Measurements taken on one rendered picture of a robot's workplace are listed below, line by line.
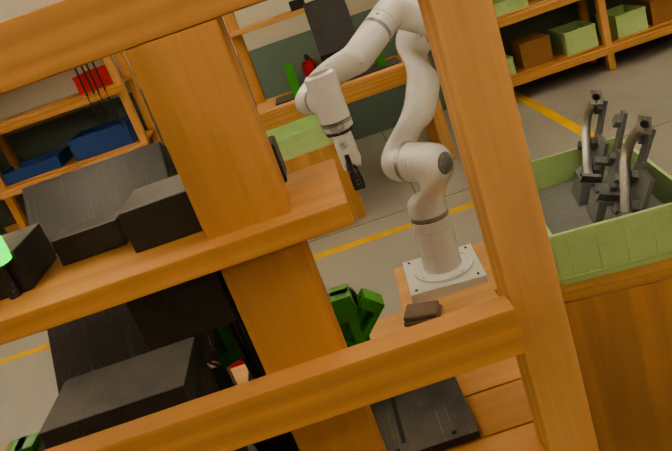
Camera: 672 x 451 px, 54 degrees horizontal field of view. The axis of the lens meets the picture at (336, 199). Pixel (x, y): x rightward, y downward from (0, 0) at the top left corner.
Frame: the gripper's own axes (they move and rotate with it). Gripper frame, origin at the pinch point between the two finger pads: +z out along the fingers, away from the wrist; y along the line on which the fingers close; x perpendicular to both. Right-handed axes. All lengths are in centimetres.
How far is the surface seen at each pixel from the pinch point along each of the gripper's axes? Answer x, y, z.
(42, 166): 331, 431, 25
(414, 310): -3.7, -11.0, 37.1
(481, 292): -22.7, -6.1, 40.4
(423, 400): -2, -45, 40
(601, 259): -58, 3, 47
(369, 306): 3.5, -36.5, 17.9
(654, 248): -73, 3, 48
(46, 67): 28, -78, -56
